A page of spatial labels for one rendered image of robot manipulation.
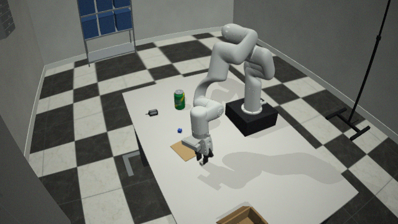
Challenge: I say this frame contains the open brown cardboard box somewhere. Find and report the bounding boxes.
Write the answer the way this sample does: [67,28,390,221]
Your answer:
[216,206,268,224]

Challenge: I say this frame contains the green soda can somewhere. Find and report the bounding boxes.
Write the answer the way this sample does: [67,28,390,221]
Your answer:
[174,90,185,110]

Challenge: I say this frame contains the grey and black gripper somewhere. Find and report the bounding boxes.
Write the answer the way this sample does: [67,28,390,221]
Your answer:
[195,136,214,164]

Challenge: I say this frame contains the tan square mat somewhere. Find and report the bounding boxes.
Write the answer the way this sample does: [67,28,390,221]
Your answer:
[170,141,196,162]

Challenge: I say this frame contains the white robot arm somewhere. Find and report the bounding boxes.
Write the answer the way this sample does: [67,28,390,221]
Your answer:
[181,24,275,152]

